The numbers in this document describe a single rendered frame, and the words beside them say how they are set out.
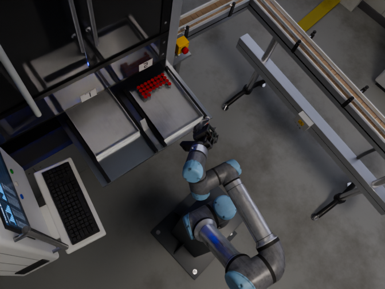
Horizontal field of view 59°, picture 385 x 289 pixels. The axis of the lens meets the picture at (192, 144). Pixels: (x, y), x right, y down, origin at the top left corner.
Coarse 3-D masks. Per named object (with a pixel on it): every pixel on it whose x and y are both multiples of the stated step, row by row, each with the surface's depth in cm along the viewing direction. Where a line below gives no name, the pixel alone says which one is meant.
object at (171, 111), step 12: (168, 72) 195; (132, 96) 187; (156, 96) 191; (168, 96) 192; (180, 96) 193; (144, 108) 187; (156, 108) 188; (168, 108) 189; (180, 108) 190; (192, 108) 192; (156, 120) 186; (168, 120) 187; (180, 120) 188; (192, 120) 189; (168, 132) 184
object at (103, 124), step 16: (96, 96) 186; (112, 96) 187; (80, 112) 181; (96, 112) 183; (112, 112) 184; (80, 128) 178; (96, 128) 179; (112, 128) 181; (128, 128) 182; (96, 144) 176; (112, 144) 177
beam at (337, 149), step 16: (240, 48) 263; (256, 48) 255; (256, 64) 257; (272, 64) 252; (272, 80) 252; (288, 80) 248; (288, 96) 247; (320, 128) 238; (320, 144) 246; (336, 144) 235; (336, 160) 241; (352, 160) 232; (352, 176) 236; (368, 176) 229; (368, 192) 231; (384, 192) 227; (384, 208) 227
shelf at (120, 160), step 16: (160, 64) 199; (128, 80) 193; (144, 80) 194; (192, 96) 195; (64, 112) 180; (208, 112) 192; (64, 128) 177; (192, 128) 187; (80, 144) 175; (128, 144) 179; (144, 144) 180; (160, 144) 181; (112, 160) 175; (128, 160) 176; (144, 160) 177; (96, 176) 170; (112, 176) 172
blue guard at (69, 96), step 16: (144, 48) 168; (112, 64) 162; (128, 64) 170; (80, 80) 156; (96, 80) 164; (112, 80) 173; (48, 96) 151; (64, 96) 158; (16, 112) 146; (32, 112) 153; (48, 112) 161; (0, 128) 148; (16, 128) 155
